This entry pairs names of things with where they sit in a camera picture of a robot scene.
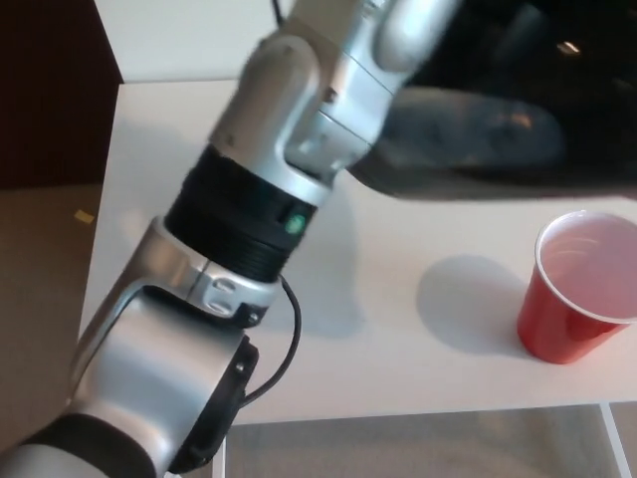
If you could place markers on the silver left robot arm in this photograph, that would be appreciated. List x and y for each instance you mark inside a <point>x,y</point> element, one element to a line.
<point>149,358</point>

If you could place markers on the yellow tape piece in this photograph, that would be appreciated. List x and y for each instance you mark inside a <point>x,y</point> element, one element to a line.
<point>83,216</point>

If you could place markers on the dark brown door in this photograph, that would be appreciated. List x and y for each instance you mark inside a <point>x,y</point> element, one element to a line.
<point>50,89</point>

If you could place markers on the white cabinet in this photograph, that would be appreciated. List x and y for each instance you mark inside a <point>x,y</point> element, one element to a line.
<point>199,40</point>

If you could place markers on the white table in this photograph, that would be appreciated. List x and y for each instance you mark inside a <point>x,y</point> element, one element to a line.
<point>398,348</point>

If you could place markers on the red plastic cup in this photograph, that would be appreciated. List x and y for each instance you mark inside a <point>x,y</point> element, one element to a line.
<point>552,328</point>

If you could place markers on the black electric kettle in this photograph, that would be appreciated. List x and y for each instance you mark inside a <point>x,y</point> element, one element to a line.
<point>497,74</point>

